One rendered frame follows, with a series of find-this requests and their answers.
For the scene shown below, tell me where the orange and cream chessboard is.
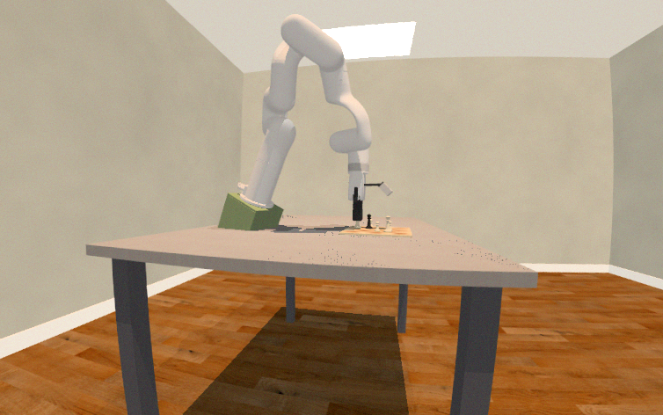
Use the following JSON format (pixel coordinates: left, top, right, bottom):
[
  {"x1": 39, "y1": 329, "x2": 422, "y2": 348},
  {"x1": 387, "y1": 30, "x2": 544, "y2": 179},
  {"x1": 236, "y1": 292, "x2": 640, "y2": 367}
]
[{"x1": 339, "y1": 226, "x2": 412, "y2": 237}]

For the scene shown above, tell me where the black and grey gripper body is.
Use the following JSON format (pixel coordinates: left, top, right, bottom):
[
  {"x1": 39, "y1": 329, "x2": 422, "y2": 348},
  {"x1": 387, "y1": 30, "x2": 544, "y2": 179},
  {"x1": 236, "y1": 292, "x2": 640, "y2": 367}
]
[{"x1": 348, "y1": 171, "x2": 368, "y2": 200}]

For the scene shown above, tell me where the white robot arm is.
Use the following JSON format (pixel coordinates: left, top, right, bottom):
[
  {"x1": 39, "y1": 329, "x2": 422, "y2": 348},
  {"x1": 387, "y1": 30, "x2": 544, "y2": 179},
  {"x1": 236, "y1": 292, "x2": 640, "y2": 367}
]
[{"x1": 237, "y1": 14, "x2": 372, "y2": 208}]

